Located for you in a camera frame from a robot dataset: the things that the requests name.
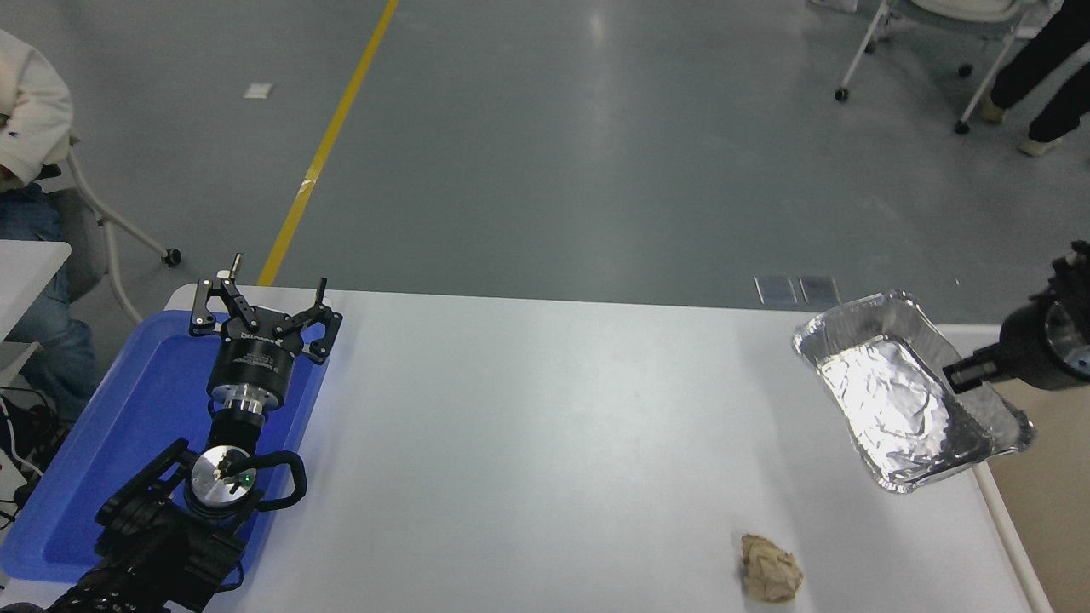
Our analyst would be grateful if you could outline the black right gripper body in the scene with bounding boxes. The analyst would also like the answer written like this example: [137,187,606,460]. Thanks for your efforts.
[1000,299,1070,392]

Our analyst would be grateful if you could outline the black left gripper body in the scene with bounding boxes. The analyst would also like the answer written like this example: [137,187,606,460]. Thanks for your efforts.
[207,317,303,402]

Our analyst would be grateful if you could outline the silver foil tray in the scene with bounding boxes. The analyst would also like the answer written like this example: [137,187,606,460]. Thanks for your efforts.
[792,289,1037,495]

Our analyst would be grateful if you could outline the blue plastic tray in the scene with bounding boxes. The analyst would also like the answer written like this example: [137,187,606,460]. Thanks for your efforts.
[0,310,331,584]

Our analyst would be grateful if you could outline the large pale bin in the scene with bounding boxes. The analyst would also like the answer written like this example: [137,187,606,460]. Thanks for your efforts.
[932,324,1090,613]

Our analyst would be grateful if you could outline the small white side table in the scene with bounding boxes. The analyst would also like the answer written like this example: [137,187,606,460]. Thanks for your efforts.
[0,241,73,386]

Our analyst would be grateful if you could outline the crumpled tan paper ball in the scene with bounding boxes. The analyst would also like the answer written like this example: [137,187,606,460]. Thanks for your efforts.
[739,533,805,604]

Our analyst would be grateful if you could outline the seated person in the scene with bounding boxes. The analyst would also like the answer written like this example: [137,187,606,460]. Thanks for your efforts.
[0,30,101,427]

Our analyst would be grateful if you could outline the white frame wheeled chair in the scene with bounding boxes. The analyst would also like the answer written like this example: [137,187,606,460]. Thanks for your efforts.
[61,135,183,326]
[834,0,1065,135]

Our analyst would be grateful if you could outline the black and white cables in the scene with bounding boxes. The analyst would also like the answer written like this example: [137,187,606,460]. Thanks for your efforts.
[0,387,56,530]

